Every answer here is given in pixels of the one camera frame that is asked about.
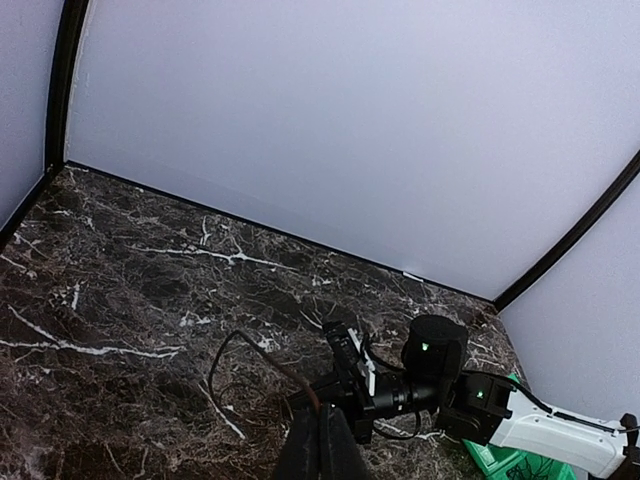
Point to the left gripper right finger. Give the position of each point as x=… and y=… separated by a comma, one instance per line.
x=341, y=458

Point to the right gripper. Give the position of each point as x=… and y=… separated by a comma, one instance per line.
x=344, y=394

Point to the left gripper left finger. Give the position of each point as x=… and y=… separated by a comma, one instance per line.
x=299, y=458

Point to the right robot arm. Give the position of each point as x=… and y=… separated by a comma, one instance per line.
x=477, y=406

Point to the green bin near compartment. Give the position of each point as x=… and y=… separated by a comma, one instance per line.
x=521, y=465

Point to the right black frame post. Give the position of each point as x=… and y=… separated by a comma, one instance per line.
x=606, y=200

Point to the black frame post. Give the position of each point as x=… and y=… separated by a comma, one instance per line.
x=70, y=30
x=606, y=200

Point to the left black frame post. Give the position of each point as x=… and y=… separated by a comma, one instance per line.
x=70, y=30

